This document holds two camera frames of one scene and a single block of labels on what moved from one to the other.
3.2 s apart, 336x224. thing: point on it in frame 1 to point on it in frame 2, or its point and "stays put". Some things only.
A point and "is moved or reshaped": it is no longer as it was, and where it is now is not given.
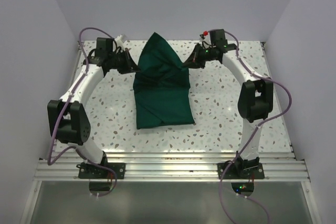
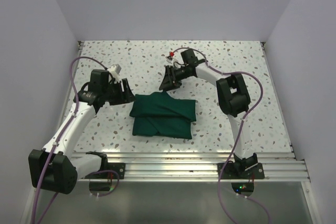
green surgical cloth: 161,86 is moved or reshaped
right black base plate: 233,173 stays put
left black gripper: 130,66 to 125,97
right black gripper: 195,57 to 170,81
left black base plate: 87,171 stays put
